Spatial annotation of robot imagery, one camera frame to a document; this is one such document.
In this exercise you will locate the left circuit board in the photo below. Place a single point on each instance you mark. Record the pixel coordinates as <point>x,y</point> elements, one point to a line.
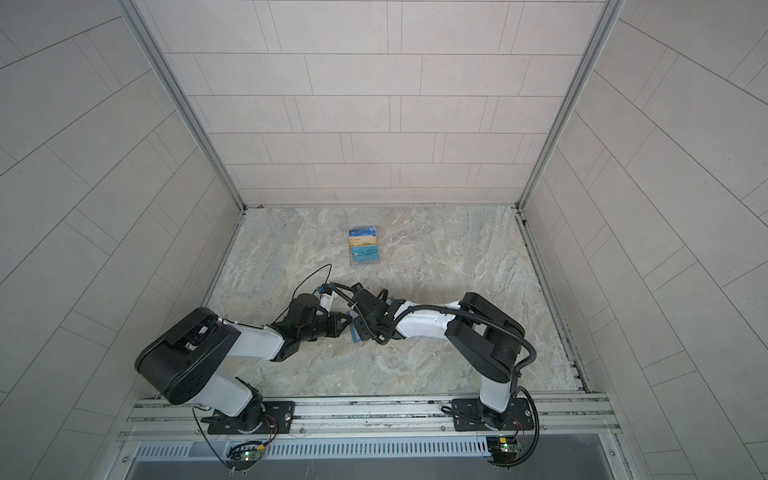
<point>243,456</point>

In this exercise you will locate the aluminium corner post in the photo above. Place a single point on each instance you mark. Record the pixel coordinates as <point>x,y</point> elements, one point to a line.
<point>608,16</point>
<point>143,36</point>

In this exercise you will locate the right aluminium corner post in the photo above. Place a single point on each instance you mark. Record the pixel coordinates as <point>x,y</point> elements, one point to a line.
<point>608,16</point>

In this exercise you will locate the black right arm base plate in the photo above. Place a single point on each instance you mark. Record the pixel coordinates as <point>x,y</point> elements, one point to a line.
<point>492,414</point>

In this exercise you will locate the white vent grille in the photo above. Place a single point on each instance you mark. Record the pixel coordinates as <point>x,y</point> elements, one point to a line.
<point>322,448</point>

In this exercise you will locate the circuit board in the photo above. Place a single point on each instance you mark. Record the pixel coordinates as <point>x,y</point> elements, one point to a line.
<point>243,456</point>
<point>504,451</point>

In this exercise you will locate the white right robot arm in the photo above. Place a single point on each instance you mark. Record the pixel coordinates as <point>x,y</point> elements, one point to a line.
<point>490,340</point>

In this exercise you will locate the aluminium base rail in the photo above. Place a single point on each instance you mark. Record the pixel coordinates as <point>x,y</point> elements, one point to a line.
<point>383,416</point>

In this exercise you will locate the left aluminium corner post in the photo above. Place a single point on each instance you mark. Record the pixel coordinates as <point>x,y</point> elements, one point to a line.
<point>143,36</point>

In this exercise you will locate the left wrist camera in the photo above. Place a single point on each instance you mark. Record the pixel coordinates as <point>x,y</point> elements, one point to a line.
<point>326,299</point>

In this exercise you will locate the teal VIP card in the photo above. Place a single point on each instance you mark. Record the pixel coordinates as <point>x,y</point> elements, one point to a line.
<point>364,255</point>

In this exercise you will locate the blue-grey card holder wallet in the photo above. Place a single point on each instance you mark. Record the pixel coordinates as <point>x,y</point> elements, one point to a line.
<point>354,334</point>

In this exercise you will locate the dark blue VIP card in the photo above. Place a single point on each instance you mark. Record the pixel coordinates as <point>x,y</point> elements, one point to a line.
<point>363,231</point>

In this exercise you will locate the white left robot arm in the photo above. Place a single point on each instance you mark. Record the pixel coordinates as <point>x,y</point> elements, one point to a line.
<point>182,361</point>

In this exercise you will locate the right circuit board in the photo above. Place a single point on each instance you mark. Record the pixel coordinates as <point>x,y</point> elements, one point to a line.
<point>504,451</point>

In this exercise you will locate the gold VIP card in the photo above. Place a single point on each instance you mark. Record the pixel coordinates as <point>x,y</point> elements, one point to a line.
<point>354,243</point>

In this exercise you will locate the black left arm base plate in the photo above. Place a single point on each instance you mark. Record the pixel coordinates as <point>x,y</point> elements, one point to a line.
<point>265,417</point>

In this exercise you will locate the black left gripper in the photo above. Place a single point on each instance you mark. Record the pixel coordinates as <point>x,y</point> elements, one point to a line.
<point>334,319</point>

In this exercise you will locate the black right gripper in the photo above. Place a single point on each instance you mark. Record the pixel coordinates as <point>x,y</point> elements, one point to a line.
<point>362,334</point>

